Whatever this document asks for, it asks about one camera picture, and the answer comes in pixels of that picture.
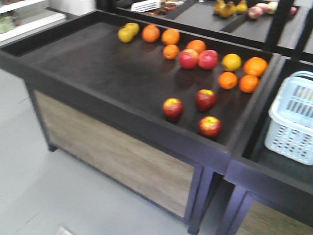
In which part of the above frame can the light blue plastic basket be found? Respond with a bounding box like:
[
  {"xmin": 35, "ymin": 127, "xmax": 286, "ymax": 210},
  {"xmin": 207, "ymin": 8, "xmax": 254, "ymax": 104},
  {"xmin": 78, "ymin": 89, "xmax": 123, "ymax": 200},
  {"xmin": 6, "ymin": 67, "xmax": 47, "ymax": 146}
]
[{"xmin": 265, "ymin": 71, "xmax": 313, "ymax": 165}]

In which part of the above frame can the black wood produce display table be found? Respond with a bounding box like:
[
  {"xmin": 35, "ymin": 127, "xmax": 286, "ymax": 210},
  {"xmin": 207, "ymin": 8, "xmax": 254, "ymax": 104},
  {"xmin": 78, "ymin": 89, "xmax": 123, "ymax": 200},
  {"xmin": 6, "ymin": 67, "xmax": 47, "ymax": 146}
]
[{"xmin": 0, "ymin": 11, "xmax": 279, "ymax": 235}]

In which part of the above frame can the dark red apple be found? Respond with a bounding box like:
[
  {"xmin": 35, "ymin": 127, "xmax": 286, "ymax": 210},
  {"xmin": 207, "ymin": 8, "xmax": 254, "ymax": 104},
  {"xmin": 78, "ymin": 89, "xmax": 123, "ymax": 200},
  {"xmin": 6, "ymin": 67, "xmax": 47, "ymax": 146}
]
[
  {"xmin": 199, "ymin": 116, "xmax": 222, "ymax": 139},
  {"xmin": 163, "ymin": 98, "xmax": 184, "ymax": 122},
  {"xmin": 195, "ymin": 89, "xmax": 217, "ymax": 112}
]

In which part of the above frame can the bright red apple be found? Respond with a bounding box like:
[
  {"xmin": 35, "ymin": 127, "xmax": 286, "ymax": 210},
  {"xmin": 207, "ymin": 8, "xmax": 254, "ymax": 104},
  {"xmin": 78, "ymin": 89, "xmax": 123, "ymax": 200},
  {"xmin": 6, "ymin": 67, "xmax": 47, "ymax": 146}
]
[
  {"xmin": 179, "ymin": 49, "xmax": 199, "ymax": 70},
  {"xmin": 198, "ymin": 50, "xmax": 219, "ymax": 70}
]

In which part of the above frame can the orange fruit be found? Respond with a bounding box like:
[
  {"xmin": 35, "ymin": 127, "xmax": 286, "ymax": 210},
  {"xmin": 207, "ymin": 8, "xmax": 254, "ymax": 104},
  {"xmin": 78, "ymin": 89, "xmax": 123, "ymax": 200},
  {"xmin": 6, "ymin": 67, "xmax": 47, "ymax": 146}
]
[
  {"xmin": 218, "ymin": 71, "xmax": 238, "ymax": 90},
  {"xmin": 162, "ymin": 45, "xmax": 179, "ymax": 60},
  {"xmin": 243, "ymin": 57, "xmax": 268, "ymax": 77},
  {"xmin": 239, "ymin": 75, "xmax": 260, "ymax": 94},
  {"xmin": 186, "ymin": 40, "xmax": 207, "ymax": 54},
  {"xmin": 141, "ymin": 24, "xmax": 160, "ymax": 43},
  {"xmin": 161, "ymin": 28, "xmax": 180, "ymax": 45}
]

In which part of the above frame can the yellow green fruit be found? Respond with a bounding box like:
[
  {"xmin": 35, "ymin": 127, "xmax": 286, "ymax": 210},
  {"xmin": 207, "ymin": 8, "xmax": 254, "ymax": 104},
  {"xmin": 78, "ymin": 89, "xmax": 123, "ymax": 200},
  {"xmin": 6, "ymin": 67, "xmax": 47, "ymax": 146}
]
[
  {"xmin": 117, "ymin": 27, "xmax": 134, "ymax": 43},
  {"xmin": 124, "ymin": 23, "xmax": 140, "ymax": 36}
]

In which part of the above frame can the yellow citrus fruit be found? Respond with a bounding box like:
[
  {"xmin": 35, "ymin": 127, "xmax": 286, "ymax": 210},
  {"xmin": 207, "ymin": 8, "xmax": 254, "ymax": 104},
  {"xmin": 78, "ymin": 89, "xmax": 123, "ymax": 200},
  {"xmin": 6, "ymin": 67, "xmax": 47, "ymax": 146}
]
[{"xmin": 222, "ymin": 53, "xmax": 242, "ymax": 72}]

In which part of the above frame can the black display table right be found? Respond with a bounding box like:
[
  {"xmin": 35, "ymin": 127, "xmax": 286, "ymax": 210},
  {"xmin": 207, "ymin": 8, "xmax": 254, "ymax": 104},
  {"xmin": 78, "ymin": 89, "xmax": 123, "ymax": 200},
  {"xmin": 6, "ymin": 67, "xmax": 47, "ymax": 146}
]
[{"xmin": 217, "ymin": 57, "xmax": 313, "ymax": 235}]

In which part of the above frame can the checkerboard calibration board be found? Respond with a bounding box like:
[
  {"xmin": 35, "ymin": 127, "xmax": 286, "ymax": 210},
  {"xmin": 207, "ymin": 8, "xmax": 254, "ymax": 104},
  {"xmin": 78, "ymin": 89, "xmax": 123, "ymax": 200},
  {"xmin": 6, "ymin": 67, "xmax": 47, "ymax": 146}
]
[{"xmin": 131, "ymin": 0, "xmax": 161, "ymax": 13}]

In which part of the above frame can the black rear display table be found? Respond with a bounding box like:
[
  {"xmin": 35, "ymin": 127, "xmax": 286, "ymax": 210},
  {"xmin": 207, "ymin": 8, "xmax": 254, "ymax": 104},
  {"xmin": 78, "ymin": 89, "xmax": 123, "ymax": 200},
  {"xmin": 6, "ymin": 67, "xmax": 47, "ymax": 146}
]
[{"xmin": 97, "ymin": 0, "xmax": 313, "ymax": 56}]

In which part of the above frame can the white store shelf unit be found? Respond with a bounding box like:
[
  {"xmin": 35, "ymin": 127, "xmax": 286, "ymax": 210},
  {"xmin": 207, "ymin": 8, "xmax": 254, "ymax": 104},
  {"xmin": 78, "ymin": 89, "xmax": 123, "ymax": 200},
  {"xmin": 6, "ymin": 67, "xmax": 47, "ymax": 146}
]
[{"xmin": 0, "ymin": 0, "xmax": 67, "ymax": 47}]

